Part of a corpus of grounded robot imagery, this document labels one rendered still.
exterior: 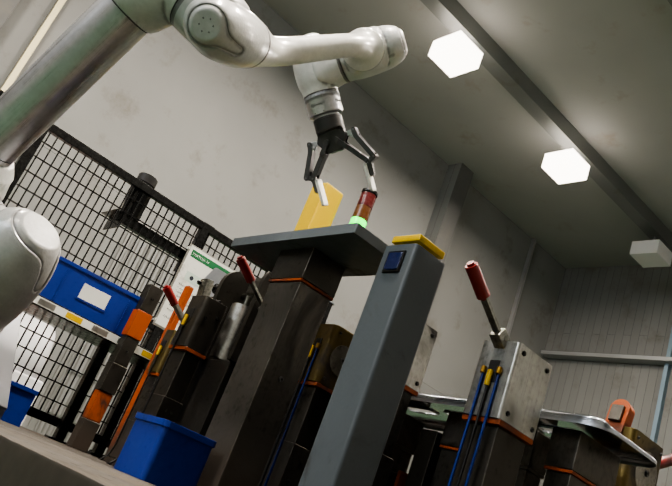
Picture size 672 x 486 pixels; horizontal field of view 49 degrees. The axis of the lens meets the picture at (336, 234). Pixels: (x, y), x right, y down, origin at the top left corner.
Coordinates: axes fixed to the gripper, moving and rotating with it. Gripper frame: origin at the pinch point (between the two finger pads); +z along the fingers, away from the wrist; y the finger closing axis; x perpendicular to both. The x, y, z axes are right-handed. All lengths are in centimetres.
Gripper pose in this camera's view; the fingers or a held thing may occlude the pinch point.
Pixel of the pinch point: (347, 194)
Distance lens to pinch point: 185.5
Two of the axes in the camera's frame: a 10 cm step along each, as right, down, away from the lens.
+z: 2.6, 9.6, -0.5
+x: 3.8, -0.5, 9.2
